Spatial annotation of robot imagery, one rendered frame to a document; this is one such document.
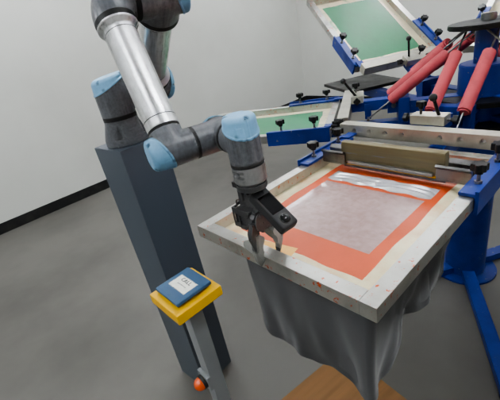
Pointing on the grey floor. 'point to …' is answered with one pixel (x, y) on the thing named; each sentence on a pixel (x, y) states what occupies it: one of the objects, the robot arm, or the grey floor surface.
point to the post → (199, 334)
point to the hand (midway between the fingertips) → (271, 255)
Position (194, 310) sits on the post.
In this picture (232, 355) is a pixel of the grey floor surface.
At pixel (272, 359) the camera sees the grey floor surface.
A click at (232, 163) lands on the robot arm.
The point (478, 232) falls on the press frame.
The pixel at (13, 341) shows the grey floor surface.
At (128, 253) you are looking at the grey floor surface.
